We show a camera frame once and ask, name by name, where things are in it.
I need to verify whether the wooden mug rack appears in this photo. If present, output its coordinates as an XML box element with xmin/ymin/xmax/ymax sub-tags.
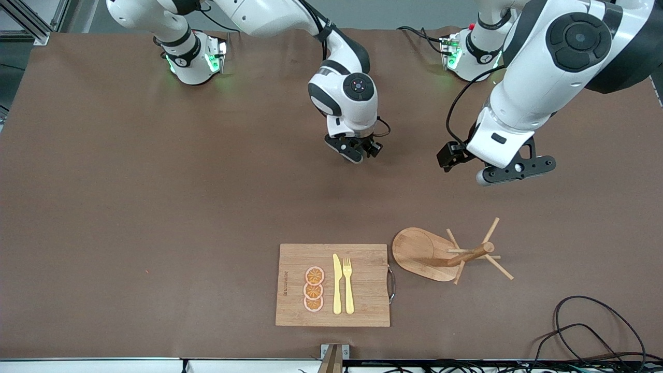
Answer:
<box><xmin>392</xmin><ymin>217</ymin><xmax>514</xmax><ymax>285</ymax></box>

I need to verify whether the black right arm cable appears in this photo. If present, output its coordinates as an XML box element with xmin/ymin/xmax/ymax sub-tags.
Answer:
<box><xmin>297</xmin><ymin>0</ymin><xmax>391</xmax><ymax>138</ymax></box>

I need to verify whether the black base cable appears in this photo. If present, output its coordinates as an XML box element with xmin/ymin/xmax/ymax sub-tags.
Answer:
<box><xmin>199</xmin><ymin>5</ymin><xmax>233</xmax><ymax>45</ymax></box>
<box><xmin>397</xmin><ymin>25</ymin><xmax>447</xmax><ymax>55</ymax></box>

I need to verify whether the brown table mat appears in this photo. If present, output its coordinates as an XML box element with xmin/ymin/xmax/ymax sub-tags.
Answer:
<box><xmin>0</xmin><ymin>26</ymin><xmax>663</xmax><ymax>361</ymax></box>

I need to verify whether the wooden cutting board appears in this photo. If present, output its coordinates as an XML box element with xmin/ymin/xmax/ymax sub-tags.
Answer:
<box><xmin>275</xmin><ymin>243</ymin><xmax>396</xmax><ymax>327</ymax></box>

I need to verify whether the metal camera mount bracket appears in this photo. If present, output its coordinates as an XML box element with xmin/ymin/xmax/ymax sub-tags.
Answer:
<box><xmin>320</xmin><ymin>343</ymin><xmax>350</xmax><ymax>373</ymax></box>

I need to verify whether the black left base cable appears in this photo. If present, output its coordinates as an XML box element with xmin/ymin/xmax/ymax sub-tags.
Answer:
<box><xmin>397</xmin><ymin>25</ymin><xmax>447</xmax><ymax>55</ymax></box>

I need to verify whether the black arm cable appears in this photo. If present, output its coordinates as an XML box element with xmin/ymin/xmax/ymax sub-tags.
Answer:
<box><xmin>446</xmin><ymin>64</ymin><xmax>507</xmax><ymax>147</ymax></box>
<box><xmin>297</xmin><ymin>0</ymin><xmax>391</xmax><ymax>138</ymax></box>

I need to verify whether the aluminium frame profile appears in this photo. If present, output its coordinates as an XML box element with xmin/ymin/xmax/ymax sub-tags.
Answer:
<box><xmin>0</xmin><ymin>0</ymin><xmax>70</xmax><ymax>46</ymax></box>

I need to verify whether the yellow plastic knife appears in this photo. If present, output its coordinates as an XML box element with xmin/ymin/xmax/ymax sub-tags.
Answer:
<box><xmin>333</xmin><ymin>253</ymin><xmax>343</xmax><ymax>315</ymax></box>

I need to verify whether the black right base cable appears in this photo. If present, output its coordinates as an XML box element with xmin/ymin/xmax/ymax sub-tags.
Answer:
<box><xmin>199</xmin><ymin>5</ymin><xmax>233</xmax><ymax>45</ymax></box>

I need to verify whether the white table edge rail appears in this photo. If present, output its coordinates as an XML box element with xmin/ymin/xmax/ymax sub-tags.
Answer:
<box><xmin>0</xmin><ymin>357</ymin><xmax>663</xmax><ymax>373</ymax></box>

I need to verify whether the black looped cable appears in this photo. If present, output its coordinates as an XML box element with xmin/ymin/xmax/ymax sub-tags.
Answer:
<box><xmin>532</xmin><ymin>323</ymin><xmax>625</xmax><ymax>366</ymax></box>
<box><xmin>553</xmin><ymin>295</ymin><xmax>648</xmax><ymax>371</ymax></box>

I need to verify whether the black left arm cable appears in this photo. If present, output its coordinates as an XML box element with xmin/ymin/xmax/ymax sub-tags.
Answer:
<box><xmin>446</xmin><ymin>64</ymin><xmax>507</xmax><ymax>147</ymax></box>

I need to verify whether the yellow plastic fork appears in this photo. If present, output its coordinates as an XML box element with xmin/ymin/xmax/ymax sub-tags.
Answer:
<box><xmin>342</xmin><ymin>257</ymin><xmax>355</xmax><ymax>315</ymax></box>

